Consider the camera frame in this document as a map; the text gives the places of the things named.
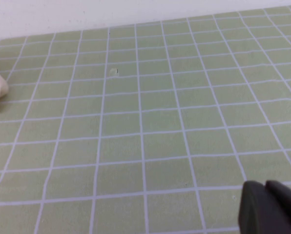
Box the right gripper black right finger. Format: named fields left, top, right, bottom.
left=265, top=180, right=291, bottom=234

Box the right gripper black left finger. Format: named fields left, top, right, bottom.
left=237, top=180, right=280, bottom=234

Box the green grid cutting mat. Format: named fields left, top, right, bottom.
left=0, top=4, right=291, bottom=234

